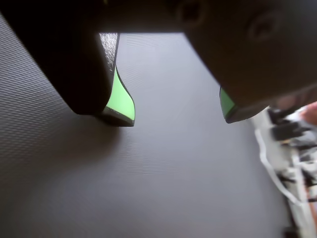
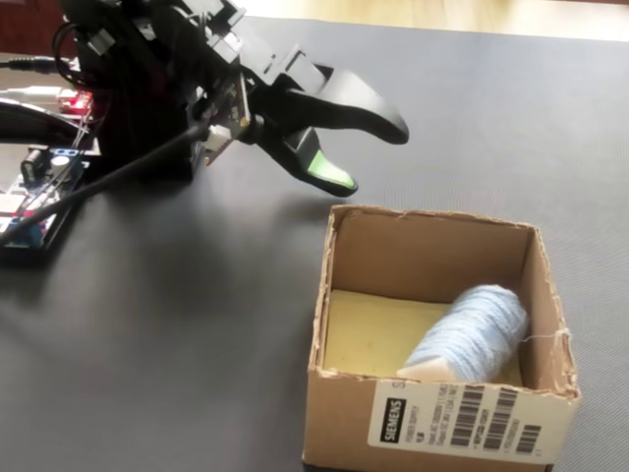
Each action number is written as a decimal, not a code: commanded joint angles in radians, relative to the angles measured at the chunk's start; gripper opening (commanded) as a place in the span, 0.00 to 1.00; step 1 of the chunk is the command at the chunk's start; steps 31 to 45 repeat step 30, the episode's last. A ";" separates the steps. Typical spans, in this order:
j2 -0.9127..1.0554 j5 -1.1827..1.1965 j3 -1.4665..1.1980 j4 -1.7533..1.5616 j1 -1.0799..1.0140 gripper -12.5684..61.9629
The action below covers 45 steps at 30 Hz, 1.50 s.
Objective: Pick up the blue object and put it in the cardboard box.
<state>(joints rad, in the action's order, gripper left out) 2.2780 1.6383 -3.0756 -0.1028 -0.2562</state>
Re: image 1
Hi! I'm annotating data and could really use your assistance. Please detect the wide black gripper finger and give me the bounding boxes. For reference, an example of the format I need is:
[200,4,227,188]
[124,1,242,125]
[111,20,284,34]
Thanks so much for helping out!
[178,0,317,124]

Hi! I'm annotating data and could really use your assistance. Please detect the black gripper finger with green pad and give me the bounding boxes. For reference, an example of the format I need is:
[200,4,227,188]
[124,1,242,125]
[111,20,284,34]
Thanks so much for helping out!
[0,0,136,127]

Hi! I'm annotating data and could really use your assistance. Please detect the black table mat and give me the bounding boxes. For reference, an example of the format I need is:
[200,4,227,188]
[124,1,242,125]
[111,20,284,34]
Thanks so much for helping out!
[0,12,298,238]

